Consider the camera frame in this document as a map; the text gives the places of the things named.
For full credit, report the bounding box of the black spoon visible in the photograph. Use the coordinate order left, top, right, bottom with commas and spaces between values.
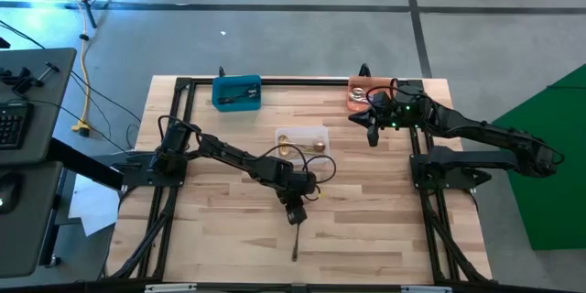
218, 92, 251, 105
292, 222, 303, 263
237, 85, 261, 101

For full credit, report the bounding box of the black support beam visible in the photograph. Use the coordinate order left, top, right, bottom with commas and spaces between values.
45, 138, 125, 192

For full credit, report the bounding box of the black aluminium table frame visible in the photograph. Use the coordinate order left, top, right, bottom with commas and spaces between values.
107, 75, 494, 285

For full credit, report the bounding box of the black floor cable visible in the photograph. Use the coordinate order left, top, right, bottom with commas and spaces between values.
68, 71, 142, 124
0, 19, 47, 50

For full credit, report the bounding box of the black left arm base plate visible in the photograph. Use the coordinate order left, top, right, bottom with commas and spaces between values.
93, 150, 190, 189

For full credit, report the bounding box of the black computer mouse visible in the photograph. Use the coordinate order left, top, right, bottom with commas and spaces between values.
0, 172, 22, 215

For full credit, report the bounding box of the grey desk top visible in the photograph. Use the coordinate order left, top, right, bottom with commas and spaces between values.
0, 160, 64, 279
0, 48, 78, 166

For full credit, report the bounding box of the blue plastic container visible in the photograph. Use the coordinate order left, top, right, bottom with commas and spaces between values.
211, 74, 263, 113

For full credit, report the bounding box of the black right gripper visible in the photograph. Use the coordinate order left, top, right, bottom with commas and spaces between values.
367, 91, 399, 147

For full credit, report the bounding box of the green board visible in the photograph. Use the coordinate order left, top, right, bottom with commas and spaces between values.
491, 62, 586, 252

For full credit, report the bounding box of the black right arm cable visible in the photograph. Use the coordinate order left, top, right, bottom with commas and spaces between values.
364, 77, 416, 102

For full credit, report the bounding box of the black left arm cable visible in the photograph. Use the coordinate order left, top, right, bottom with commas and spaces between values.
254, 143, 338, 202

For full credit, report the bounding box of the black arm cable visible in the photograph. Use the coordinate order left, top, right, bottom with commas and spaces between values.
254, 143, 338, 202
364, 77, 416, 102

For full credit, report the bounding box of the silver metal bracket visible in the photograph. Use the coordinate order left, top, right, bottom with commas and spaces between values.
144, 283, 199, 293
400, 285, 454, 293

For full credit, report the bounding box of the yellow cable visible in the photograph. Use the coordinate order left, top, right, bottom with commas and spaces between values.
71, 0, 92, 137

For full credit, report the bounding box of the black keyboard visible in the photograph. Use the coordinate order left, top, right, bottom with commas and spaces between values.
0, 102, 35, 151

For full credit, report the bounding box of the black clamp tool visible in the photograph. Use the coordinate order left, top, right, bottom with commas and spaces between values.
0, 60, 61, 98

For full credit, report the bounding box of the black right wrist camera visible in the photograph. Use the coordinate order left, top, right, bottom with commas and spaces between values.
347, 110, 373, 127

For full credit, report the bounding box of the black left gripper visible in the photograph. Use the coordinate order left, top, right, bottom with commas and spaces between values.
277, 187, 309, 226

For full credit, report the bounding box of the clear plastic container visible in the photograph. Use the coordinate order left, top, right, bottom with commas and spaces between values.
274, 125, 331, 167

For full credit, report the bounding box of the orange plastic container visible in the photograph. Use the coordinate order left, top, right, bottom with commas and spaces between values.
346, 76, 396, 114

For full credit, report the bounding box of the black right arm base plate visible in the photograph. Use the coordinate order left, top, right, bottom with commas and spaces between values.
409, 151, 494, 191

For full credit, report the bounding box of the white paper sheet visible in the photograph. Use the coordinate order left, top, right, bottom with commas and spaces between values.
68, 174, 121, 238

